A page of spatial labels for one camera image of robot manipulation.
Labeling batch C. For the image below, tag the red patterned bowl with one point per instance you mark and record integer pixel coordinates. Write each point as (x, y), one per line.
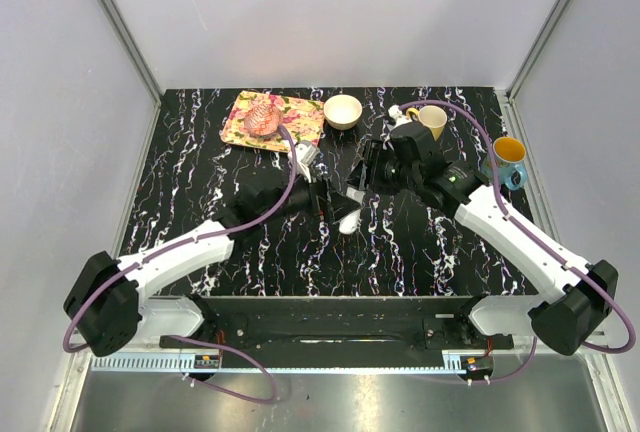
(262, 120)

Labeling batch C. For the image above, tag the right aluminium frame post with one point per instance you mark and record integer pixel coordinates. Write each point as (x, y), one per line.
(549, 26)

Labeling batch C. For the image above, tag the white remote control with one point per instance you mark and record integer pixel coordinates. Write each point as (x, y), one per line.
(350, 223)

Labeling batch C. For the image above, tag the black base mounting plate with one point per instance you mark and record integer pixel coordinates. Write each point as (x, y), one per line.
(344, 332)

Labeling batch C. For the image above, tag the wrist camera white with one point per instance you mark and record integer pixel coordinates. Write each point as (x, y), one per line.
(302, 157)
(397, 117)

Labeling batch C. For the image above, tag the floral rectangular tray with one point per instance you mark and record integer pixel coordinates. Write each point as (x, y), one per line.
(303, 119)

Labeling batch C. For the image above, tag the cream ceramic bowl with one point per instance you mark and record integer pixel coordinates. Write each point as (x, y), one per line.
(342, 112)

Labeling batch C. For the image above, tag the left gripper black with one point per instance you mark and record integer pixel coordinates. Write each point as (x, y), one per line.
(318, 197)

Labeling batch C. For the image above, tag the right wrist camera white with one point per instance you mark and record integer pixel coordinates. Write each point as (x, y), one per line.
(397, 117)

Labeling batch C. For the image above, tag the blue mug yellow inside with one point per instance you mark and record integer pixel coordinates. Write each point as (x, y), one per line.
(509, 154)

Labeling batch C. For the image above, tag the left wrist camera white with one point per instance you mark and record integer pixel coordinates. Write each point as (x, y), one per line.
(302, 157)

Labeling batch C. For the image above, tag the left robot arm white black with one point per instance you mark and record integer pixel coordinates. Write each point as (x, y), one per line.
(113, 302)

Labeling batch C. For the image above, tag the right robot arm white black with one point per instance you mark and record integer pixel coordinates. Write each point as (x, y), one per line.
(568, 304)

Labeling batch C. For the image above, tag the left aluminium frame post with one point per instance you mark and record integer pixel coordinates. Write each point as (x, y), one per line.
(131, 48)

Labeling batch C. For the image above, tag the aluminium frame post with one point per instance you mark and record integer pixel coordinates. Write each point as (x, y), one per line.
(549, 26)
(131, 48)

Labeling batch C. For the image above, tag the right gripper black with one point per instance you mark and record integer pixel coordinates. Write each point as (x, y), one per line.
(379, 150)

